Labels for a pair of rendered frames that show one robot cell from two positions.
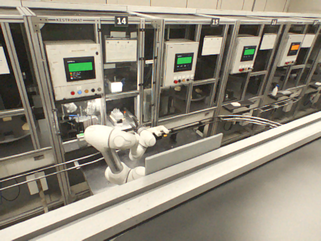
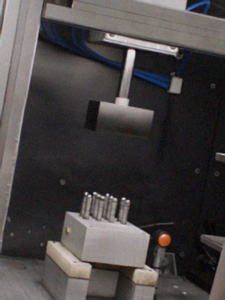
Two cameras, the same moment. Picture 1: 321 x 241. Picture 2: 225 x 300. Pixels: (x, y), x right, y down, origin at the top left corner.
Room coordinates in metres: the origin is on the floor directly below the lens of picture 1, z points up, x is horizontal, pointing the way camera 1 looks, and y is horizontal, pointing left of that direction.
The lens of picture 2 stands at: (1.07, 0.18, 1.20)
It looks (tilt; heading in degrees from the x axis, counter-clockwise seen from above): 3 degrees down; 16
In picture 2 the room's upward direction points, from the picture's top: 10 degrees clockwise
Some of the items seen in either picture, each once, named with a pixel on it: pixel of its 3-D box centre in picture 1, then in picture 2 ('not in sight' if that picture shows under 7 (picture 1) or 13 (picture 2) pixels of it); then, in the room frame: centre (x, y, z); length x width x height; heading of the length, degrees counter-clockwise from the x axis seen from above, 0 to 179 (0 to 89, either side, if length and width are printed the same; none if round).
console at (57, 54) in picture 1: (74, 68); not in sight; (1.94, 0.81, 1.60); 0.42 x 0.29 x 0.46; 124
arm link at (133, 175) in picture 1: (140, 179); not in sight; (1.40, 0.14, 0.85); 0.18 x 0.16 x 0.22; 76
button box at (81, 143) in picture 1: (81, 139); not in sight; (1.74, 0.74, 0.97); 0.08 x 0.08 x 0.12; 34
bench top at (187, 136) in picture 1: (165, 169); not in sight; (1.77, -0.08, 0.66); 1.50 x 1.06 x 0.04; 124
